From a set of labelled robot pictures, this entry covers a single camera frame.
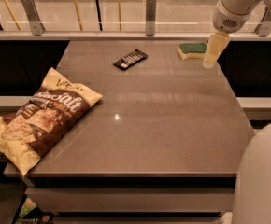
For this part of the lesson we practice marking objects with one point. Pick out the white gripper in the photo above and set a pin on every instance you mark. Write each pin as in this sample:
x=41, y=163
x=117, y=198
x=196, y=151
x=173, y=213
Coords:
x=227, y=20

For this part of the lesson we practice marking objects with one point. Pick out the green and yellow sponge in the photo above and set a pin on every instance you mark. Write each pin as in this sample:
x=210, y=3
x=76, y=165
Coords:
x=192, y=50

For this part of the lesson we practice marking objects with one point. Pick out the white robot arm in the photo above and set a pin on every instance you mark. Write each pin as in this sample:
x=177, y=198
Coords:
x=252, y=198

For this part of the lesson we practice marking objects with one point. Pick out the brown chip bag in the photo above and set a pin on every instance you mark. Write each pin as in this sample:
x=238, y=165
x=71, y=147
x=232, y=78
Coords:
x=28, y=134

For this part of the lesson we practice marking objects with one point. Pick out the black candy bar wrapper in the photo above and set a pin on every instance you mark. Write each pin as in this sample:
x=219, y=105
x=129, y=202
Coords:
x=131, y=59

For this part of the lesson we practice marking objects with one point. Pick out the grey drawer front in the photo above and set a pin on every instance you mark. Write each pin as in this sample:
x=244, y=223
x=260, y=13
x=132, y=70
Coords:
x=132, y=200

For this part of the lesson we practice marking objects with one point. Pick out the colourful item under table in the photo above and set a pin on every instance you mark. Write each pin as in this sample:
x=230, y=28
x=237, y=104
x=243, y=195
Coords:
x=31, y=214

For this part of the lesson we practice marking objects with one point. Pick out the right metal railing bracket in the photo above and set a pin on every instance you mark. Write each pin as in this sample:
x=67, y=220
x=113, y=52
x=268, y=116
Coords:
x=263, y=29

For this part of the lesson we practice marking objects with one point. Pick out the metal railing bracket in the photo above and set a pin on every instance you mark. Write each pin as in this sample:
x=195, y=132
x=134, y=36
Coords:
x=36, y=25
x=150, y=17
x=263, y=29

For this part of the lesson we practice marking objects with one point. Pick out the middle metal railing bracket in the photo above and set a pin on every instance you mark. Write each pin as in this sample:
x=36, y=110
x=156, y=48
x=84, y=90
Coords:
x=150, y=17

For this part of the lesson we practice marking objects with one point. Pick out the left metal railing bracket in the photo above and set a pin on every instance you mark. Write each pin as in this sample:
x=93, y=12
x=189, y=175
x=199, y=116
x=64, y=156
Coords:
x=36, y=25

